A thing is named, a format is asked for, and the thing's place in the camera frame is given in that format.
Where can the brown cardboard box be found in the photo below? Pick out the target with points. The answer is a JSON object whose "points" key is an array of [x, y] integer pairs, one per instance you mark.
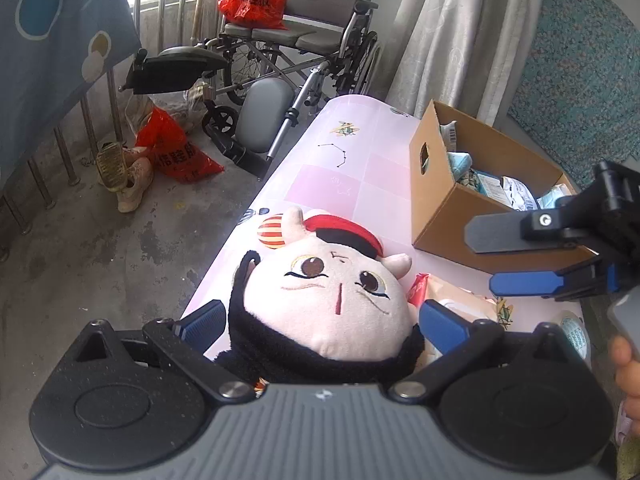
{"points": [[441, 207]]}

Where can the blue face mask pack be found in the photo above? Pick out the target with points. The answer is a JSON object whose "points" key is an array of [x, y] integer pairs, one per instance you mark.
{"points": [[548, 200]]}

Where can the grey wheelchair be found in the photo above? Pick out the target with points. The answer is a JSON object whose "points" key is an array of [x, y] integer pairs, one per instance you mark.
{"points": [[268, 75]]}

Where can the pink baby wipes pack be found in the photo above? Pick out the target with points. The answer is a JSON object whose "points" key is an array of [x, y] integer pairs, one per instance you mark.
{"points": [[462, 302]]}

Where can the white tissue package barcode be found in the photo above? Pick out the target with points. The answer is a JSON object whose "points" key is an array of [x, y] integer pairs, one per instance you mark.
{"points": [[448, 133]]}

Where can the blue white wipes pack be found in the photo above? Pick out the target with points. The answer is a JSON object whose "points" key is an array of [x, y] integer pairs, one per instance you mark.
{"points": [[518, 195]]}

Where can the clear tape roll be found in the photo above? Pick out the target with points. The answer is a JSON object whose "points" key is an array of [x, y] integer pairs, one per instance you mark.
{"points": [[575, 331]]}

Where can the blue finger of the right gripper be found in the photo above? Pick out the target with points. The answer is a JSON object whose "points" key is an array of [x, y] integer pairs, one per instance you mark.
{"points": [[566, 285], [526, 231]]}

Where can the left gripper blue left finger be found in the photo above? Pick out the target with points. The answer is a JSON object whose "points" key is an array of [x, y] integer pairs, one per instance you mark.
{"points": [[203, 327]]}

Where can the teal cleaning cloth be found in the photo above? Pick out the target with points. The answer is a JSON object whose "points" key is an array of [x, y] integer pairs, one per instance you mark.
{"points": [[459, 163]]}

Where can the grey curtain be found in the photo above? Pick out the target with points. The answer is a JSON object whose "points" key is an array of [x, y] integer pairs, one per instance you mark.
{"points": [[468, 54]]}

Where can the red plastic bag on floor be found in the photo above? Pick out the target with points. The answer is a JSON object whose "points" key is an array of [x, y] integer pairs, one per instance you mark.
{"points": [[171, 152]]}

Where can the right hand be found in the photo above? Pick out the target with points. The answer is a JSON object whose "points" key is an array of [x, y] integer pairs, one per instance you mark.
{"points": [[627, 378]]}

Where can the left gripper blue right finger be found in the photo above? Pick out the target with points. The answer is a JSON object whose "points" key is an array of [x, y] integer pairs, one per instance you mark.
{"points": [[441, 327]]}

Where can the beige shoe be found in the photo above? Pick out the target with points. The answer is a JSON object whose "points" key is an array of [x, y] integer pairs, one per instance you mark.
{"points": [[126, 172]]}

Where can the light blue wipes pack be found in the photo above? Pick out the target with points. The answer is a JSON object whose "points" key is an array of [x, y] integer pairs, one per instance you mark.
{"points": [[490, 187]]}

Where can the teal floral wall cloth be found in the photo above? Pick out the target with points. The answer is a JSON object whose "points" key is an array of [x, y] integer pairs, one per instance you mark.
{"points": [[578, 97]]}

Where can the pink plush doll red hat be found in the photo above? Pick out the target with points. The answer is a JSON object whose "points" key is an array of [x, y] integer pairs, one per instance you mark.
{"points": [[316, 300]]}

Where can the blue patterned hanging cloth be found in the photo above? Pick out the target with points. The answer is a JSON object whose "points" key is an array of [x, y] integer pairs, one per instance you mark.
{"points": [[52, 52]]}

